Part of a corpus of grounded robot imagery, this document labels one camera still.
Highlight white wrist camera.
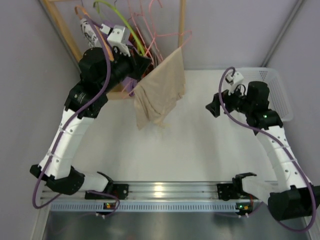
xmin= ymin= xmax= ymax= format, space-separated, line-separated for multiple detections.
xmin=100 ymin=24 xmax=131 ymax=57
xmin=225 ymin=71 xmax=245 ymax=93

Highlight aluminium mounting rail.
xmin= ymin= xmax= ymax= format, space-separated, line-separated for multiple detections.
xmin=40 ymin=180 xmax=311 ymax=201

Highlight purple garment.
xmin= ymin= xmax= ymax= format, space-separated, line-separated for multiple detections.
xmin=102 ymin=22 xmax=139 ymax=97

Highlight perforated cable duct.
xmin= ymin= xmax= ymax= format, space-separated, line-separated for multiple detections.
xmin=50 ymin=201 xmax=253 ymax=213

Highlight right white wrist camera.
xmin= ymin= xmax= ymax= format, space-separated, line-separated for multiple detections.
xmin=225 ymin=71 xmax=245 ymax=93

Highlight wooden clothes rack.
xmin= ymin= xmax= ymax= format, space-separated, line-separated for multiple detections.
xmin=41 ymin=0 xmax=187 ymax=101

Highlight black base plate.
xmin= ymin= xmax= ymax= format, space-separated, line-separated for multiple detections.
xmin=84 ymin=183 xmax=129 ymax=200
xmin=216 ymin=183 xmax=239 ymax=201

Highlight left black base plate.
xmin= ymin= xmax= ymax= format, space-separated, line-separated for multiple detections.
xmin=84 ymin=183 xmax=129 ymax=200

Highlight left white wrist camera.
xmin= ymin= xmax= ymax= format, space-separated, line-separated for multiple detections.
xmin=100 ymin=24 xmax=131 ymax=57

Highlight beige trousers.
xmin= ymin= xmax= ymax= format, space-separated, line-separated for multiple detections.
xmin=133 ymin=47 xmax=186 ymax=130

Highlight pink wire hanger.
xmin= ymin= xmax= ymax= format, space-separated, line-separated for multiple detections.
xmin=136 ymin=0 xmax=193 ymax=62
xmin=127 ymin=0 xmax=154 ymax=61

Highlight green hanger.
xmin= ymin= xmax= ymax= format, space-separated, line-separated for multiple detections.
xmin=93 ymin=0 xmax=146 ymax=55

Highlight orange hanger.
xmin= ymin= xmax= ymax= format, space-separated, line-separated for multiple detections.
xmin=74 ymin=5 xmax=114 ymax=62

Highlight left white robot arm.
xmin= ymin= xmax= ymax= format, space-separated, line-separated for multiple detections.
xmin=30 ymin=47 xmax=152 ymax=195

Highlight white plastic basket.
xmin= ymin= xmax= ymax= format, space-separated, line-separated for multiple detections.
xmin=236 ymin=67 xmax=294 ymax=123

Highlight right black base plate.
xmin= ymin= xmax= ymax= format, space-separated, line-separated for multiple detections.
xmin=216 ymin=183 xmax=239 ymax=201

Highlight black white patterned garment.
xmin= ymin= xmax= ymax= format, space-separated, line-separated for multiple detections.
xmin=80 ymin=18 xmax=101 ymax=48

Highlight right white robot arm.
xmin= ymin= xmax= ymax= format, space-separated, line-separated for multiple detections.
xmin=206 ymin=81 xmax=320 ymax=221

